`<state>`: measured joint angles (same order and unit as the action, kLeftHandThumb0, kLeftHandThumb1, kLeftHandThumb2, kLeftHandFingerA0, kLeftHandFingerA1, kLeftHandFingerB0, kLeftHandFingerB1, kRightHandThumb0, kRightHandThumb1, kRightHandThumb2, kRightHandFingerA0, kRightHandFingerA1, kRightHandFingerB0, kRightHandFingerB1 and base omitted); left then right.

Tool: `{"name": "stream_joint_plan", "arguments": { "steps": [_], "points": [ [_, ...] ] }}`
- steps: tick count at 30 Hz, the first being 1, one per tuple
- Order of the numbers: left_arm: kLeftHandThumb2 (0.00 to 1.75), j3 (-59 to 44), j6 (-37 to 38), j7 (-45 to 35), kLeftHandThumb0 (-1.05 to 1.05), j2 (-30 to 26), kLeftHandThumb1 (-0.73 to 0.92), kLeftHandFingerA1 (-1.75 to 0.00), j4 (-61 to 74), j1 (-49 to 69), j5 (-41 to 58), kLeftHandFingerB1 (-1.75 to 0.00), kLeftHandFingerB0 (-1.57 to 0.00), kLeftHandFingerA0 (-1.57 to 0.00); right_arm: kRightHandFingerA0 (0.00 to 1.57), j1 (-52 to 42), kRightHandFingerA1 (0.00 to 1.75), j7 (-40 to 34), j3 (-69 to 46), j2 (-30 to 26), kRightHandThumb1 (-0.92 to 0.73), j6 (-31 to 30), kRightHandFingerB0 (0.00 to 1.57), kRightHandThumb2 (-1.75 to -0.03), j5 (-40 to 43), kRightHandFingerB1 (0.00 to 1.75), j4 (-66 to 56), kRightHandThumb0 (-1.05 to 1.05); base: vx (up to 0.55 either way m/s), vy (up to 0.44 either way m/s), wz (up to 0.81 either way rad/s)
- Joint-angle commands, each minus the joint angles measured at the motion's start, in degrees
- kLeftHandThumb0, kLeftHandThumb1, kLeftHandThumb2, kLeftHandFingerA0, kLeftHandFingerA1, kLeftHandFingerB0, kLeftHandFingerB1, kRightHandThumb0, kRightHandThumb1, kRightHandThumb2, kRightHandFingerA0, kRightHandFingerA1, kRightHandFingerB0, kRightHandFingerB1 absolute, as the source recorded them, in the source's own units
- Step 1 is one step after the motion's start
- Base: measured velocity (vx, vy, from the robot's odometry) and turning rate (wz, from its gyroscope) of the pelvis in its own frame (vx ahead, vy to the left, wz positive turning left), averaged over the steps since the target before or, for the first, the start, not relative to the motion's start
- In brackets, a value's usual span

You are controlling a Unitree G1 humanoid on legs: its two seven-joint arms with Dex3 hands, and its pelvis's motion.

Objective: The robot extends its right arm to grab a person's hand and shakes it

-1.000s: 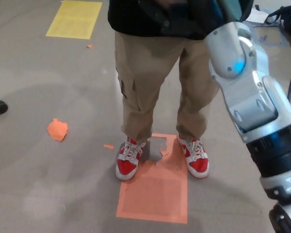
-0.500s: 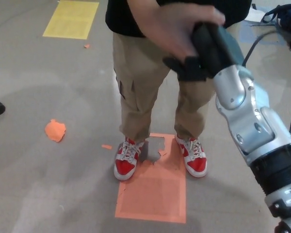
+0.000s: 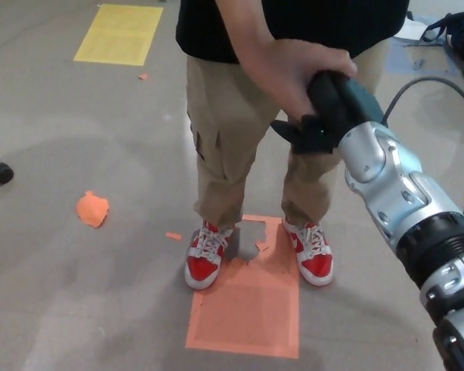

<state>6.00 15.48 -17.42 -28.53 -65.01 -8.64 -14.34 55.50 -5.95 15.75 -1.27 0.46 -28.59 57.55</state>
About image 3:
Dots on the small orange paper scrap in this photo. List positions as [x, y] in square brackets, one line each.
[144, 76]
[174, 235]

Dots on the yellow floor sheet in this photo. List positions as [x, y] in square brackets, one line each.
[118, 35]

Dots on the person's bare hand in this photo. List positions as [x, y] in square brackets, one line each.
[286, 73]

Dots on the torn orange floor sheet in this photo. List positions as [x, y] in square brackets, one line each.
[247, 317]

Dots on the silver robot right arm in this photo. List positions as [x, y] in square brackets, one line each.
[406, 193]

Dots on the black chair caster wheel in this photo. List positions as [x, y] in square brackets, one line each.
[4, 172]

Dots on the crumpled orange paper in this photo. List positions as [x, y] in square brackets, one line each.
[93, 208]

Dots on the person's bare forearm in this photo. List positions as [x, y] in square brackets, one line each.
[251, 27]

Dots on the black t-shirt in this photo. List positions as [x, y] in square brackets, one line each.
[209, 27]

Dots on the blue floor tape patch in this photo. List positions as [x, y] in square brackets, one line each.
[400, 62]

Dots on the red white sneaker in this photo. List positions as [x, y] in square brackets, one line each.
[203, 266]
[317, 264]

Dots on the khaki cargo trousers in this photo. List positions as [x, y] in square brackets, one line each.
[232, 135]

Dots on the white paper sheet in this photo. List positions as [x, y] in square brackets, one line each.
[410, 29]

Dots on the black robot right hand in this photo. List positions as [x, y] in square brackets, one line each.
[328, 104]

